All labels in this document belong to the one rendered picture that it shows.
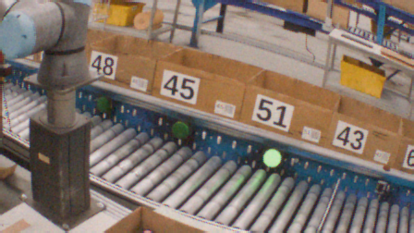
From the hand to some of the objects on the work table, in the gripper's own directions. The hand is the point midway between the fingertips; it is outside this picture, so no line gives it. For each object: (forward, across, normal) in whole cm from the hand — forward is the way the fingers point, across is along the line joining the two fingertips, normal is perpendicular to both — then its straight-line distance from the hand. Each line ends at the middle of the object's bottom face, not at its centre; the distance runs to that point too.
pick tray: (-18, +106, -34) cm, 113 cm away
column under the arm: (-8, +64, -28) cm, 71 cm away
